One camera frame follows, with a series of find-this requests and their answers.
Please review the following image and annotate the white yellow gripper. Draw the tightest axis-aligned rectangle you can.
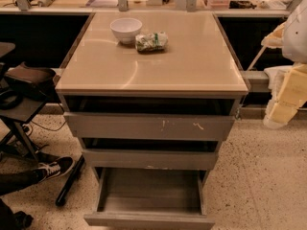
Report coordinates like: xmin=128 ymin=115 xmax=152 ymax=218
xmin=261 ymin=22 xmax=307 ymax=129

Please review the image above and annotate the grey middle drawer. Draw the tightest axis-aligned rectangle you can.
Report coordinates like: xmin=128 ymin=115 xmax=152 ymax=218
xmin=83 ymin=138 xmax=221 ymax=171

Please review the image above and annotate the grey bottom drawer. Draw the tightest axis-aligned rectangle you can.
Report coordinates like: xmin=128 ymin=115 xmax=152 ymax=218
xmin=84 ymin=168 xmax=214 ymax=230

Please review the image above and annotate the white ceramic bowl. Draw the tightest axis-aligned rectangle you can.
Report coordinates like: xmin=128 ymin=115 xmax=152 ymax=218
xmin=110 ymin=18 xmax=143 ymax=44

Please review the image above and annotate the dark brown bag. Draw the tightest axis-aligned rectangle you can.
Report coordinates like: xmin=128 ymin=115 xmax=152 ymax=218
xmin=4 ymin=62 xmax=56 ymax=101

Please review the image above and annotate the black chair base leg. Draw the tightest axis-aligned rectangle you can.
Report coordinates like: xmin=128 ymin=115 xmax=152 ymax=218
xmin=56 ymin=155 xmax=84 ymax=207

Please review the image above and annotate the grey top drawer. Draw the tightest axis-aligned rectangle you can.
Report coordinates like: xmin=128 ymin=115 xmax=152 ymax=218
xmin=64 ymin=97 xmax=234 ymax=141

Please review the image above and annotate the black trouser leg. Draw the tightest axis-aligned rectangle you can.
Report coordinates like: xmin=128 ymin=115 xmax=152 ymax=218
xmin=0 ymin=170 xmax=46 ymax=196

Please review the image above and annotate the black white sneaker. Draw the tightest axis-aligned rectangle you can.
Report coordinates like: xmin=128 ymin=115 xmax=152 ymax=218
xmin=36 ymin=156 xmax=75 ymax=182

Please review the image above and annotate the black side stool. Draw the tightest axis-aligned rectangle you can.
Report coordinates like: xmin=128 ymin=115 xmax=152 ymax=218
xmin=0 ymin=41 xmax=49 ymax=162

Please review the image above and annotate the grey drawer cabinet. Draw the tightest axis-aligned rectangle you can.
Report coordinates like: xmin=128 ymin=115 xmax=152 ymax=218
xmin=55 ymin=11 xmax=249 ymax=190

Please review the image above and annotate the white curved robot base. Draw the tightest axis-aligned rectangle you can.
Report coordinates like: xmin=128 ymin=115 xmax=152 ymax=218
xmin=264 ymin=65 xmax=292 ymax=90

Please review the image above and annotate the green white snack bag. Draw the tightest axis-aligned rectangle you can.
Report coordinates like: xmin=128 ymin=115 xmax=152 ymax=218
xmin=135 ymin=32 xmax=168 ymax=52

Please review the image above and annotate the black floor cable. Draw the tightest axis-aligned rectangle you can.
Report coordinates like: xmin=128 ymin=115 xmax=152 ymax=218
xmin=30 ymin=103 xmax=67 ymax=133

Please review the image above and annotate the grey drawer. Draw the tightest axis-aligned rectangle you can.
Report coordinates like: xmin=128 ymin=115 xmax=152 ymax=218
xmin=64 ymin=97 xmax=234 ymax=141
xmin=84 ymin=168 xmax=214 ymax=230
xmin=83 ymin=138 xmax=221 ymax=171

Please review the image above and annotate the white stick with tip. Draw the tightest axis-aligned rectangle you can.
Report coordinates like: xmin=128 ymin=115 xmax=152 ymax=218
xmin=247 ymin=46 xmax=267 ymax=71

